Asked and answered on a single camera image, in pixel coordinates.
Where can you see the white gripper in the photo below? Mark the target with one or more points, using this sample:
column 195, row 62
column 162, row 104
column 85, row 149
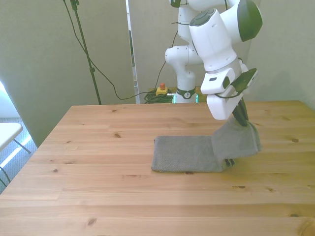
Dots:
column 221, row 107

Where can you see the grey textured towel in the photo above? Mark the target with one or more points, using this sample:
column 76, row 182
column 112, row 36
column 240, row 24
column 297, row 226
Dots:
column 187, row 155

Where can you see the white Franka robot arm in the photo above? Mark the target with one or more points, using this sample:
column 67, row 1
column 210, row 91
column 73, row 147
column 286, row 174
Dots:
column 211, row 44

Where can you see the yellow emergency stop button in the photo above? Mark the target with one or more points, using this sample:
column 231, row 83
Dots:
column 162, row 90

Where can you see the white partition panel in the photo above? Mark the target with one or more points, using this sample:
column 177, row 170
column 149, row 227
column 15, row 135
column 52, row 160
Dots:
column 131, row 51

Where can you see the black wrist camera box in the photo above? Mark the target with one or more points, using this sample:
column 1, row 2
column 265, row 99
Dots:
column 244, row 79

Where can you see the black camera tripod stand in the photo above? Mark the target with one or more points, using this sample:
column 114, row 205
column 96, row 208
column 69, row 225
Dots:
column 85, row 49

